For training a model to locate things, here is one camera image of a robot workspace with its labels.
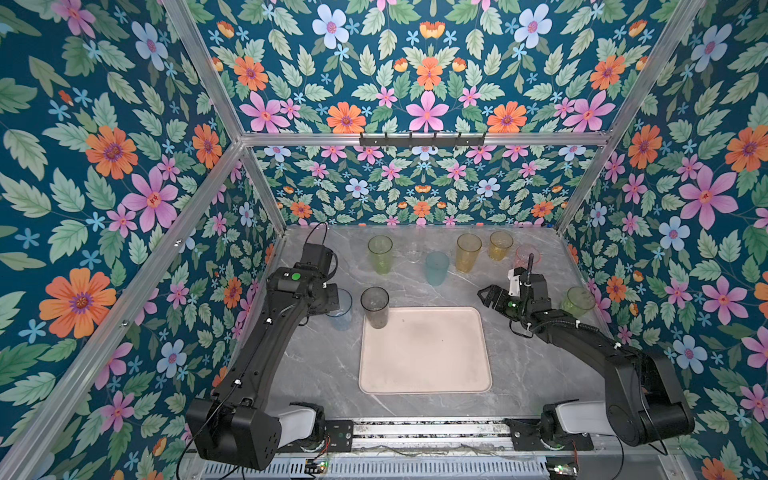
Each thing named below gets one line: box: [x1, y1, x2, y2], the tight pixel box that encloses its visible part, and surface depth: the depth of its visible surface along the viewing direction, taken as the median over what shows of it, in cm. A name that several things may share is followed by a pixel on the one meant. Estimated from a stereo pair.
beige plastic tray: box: [358, 306, 493, 396], surface depth 91 cm
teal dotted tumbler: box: [425, 251, 450, 287], surface depth 104 cm
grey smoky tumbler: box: [360, 286, 390, 329], surface depth 87 cm
